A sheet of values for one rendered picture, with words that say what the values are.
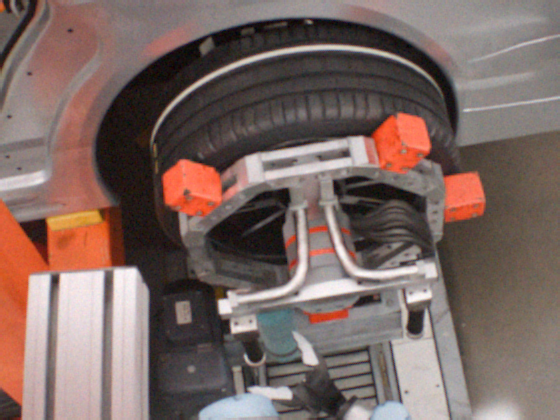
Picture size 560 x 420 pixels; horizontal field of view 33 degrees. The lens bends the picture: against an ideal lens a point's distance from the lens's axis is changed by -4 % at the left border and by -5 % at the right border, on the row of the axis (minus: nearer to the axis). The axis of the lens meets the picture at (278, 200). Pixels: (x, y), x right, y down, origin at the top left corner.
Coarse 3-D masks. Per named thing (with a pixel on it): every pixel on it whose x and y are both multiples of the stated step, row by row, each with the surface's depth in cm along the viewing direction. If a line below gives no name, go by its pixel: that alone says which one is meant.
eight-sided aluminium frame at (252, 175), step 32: (256, 160) 185; (288, 160) 186; (320, 160) 188; (352, 160) 183; (224, 192) 193; (256, 192) 186; (416, 192) 195; (192, 224) 195; (192, 256) 206; (224, 256) 219; (384, 256) 223; (256, 288) 224
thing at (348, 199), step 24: (288, 144) 189; (264, 192) 211; (288, 192) 218; (360, 192) 216; (384, 192) 228; (408, 192) 219; (240, 216) 230; (264, 216) 219; (216, 240) 219; (240, 240) 226; (264, 240) 230
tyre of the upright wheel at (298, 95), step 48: (240, 48) 193; (288, 48) 190; (384, 48) 196; (192, 96) 195; (240, 96) 187; (288, 96) 185; (336, 96) 184; (384, 96) 188; (432, 96) 200; (192, 144) 190; (240, 144) 187; (432, 144) 196
